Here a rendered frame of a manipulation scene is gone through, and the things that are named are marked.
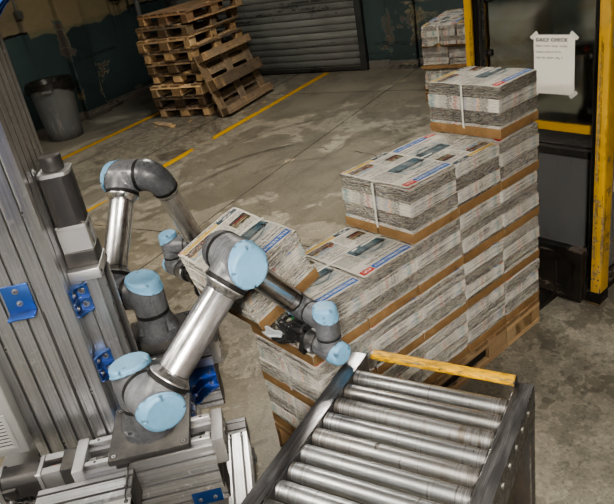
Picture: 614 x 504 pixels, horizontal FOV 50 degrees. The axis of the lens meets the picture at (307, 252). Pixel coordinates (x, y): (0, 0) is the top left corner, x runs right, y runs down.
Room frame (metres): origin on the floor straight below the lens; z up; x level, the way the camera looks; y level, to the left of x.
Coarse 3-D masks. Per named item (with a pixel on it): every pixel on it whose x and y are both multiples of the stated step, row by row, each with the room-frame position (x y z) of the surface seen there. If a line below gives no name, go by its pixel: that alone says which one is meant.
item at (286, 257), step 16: (272, 224) 2.07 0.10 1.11; (256, 240) 2.02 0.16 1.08; (272, 240) 1.98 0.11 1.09; (288, 240) 1.97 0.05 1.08; (272, 256) 1.93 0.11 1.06; (288, 256) 1.97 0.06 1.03; (304, 256) 2.01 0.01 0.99; (288, 272) 1.96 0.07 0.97; (304, 272) 2.00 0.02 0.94; (240, 304) 1.89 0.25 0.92; (256, 304) 1.88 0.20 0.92; (272, 304) 1.91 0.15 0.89; (256, 320) 1.86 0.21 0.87
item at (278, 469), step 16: (352, 352) 1.68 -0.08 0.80; (352, 368) 1.60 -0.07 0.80; (368, 368) 1.65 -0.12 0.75; (336, 384) 1.54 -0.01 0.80; (320, 400) 1.48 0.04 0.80; (320, 416) 1.41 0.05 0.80; (304, 432) 1.36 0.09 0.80; (288, 448) 1.31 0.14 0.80; (272, 464) 1.27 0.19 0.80; (288, 464) 1.26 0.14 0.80; (272, 480) 1.21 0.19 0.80; (288, 480) 1.24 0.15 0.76; (256, 496) 1.17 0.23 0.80; (272, 496) 1.18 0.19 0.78
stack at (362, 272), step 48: (336, 240) 2.43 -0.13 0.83; (384, 240) 2.35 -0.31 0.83; (432, 240) 2.32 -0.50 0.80; (480, 240) 2.51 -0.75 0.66; (336, 288) 2.04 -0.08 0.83; (384, 288) 2.15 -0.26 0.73; (432, 288) 2.30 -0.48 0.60; (480, 288) 2.49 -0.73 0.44; (384, 336) 2.12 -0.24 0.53; (432, 336) 2.29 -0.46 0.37; (288, 384) 2.08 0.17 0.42; (432, 384) 2.28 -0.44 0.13; (288, 432) 2.13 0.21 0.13
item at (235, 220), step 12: (228, 216) 2.23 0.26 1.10; (240, 216) 2.20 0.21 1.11; (252, 216) 2.17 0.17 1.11; (216, 228) 2.18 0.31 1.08; (228, 228) 2.16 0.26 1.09; (240, 228) 2.13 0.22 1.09; (204, 240) 2.14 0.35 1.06; (180, 252) 2.13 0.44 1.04; (192, 252) 2.10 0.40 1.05; (192, 264) 2.06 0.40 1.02; (192, 276) 2.14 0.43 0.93; (204, 276) 2.03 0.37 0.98
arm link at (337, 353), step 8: (312, 344) 1.68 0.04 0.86; (320, 344) 1.64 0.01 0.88; (328, 344) 1.62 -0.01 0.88; (336, 344) 1.62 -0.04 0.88; (344, 344) 1.63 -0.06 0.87; (320, 352) 1.64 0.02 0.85; (328, 352) 1.62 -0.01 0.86; (336, 352) 1.60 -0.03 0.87; (344, 352) 1.62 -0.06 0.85; (328, 360) 1.62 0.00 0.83; (336, 360) 1.60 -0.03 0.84; (344, 360) 1.62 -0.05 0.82
